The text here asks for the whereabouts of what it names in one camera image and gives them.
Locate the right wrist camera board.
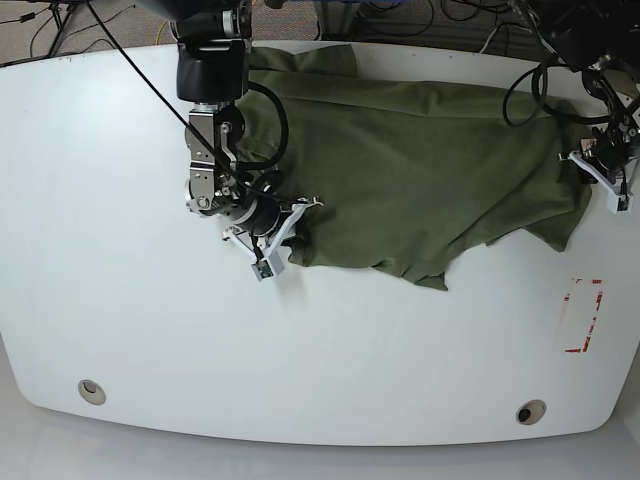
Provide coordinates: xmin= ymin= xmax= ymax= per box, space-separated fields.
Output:
xmin=251 ymin=253 xmax=284 ymax=281

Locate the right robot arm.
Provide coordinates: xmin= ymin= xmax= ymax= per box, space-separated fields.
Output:
xmin=144 ymin=1 xmax=310 ymax=258

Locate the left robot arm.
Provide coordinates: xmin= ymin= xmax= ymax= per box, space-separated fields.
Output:
xmin=502 ymin=1 xmax=639 ymax=212

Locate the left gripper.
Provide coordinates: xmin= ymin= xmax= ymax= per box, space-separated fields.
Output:
xmin=559 ymin=127 xmax=639 ymax=198

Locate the left table cable grommet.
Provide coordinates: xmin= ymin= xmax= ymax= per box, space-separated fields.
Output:
xmin=78 ymin=380 xmax=106 ymax=406

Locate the black tripod stand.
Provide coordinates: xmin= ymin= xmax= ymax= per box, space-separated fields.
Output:
xmin=45 ymin=0 xmax=84 ymax=59

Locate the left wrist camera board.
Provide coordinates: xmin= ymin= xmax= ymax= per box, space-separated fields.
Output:
xmin=606 ymin=193 xmax=634 ymax=215

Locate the table cable grommet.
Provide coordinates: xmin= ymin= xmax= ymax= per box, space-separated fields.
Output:
xmin=78 ymin=380 xmax=106 ymax=406
xmin=516 ymin=399 xmax=547 ymax=426

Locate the right table cable grommet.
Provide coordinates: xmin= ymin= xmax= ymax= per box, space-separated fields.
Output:
xmin=516 ymin=399 xmax=547 ymax=426

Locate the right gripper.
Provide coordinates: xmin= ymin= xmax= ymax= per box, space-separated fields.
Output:
xmin=222 ymin=195 xmax=324 ymax=260

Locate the green t-shirt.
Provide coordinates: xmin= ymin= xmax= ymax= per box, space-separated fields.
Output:
xmin=250 ymin=45 xmax=592 ymax=290

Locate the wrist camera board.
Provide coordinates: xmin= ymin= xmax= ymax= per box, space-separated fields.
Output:
xmin=606 ymin=193 xmax=634 ymax=215
xmin=251 ymin=253 xmax=284 ymax=281

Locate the red tape rectangle marking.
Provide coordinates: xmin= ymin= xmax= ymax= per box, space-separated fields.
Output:
xmin=557 ymin=278 xmax=604 ymax=354

